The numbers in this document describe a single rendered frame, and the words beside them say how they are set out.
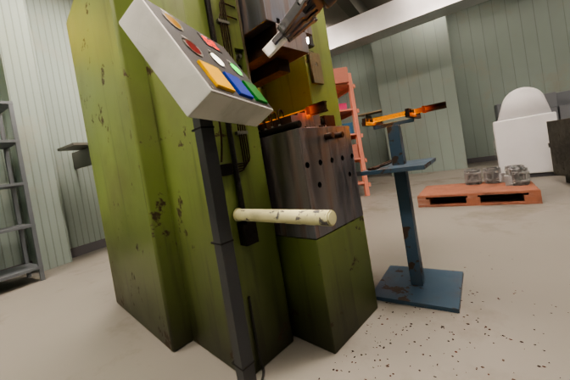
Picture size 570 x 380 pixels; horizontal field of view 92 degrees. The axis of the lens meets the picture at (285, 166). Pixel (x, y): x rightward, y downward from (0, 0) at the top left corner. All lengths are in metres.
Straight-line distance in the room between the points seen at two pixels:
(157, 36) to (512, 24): 7.94
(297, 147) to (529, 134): 4.28
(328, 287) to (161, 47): 1.01
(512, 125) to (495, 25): 3.66
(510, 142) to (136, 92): 4.69
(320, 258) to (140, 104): 1.06
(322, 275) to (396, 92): 6.20
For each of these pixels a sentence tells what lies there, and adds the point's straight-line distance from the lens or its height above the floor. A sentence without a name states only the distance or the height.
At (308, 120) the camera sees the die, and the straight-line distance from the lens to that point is 1.24.
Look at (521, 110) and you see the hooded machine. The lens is 5.11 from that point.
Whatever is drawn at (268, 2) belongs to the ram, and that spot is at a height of 1.44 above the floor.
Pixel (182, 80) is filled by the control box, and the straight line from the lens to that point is 0.63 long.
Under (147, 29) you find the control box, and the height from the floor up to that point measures 1.12.
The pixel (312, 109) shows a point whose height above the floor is 1.00.
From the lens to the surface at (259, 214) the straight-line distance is 0.97.
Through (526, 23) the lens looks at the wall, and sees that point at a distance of 8.30.
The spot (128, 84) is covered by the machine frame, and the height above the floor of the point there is 1.26.
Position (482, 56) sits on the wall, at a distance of 8.08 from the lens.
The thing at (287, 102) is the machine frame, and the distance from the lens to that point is 1.66.
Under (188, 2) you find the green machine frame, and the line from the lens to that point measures 1.24.
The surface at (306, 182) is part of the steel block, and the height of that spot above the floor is 0.70.
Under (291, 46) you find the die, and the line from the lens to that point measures 1.30.
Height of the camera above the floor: 0.80
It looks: 1 degrees down
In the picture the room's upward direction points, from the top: 9 degrees counter-clockwise
